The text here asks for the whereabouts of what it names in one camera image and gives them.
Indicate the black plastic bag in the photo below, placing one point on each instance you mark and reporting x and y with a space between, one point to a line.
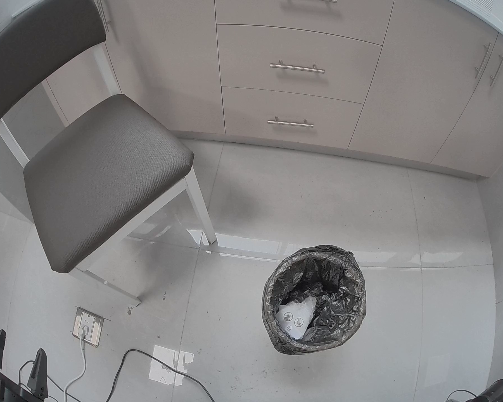
348 274

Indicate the beige cabinet with drawers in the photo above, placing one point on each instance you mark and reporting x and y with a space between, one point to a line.
297 36

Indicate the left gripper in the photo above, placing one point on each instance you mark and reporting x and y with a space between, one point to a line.
8 392

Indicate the grey chair with white legs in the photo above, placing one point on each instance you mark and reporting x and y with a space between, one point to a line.
100 166

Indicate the white printed wrapper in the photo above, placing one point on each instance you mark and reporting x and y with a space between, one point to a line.
295 316

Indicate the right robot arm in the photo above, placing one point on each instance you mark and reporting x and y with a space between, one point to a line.
496 392

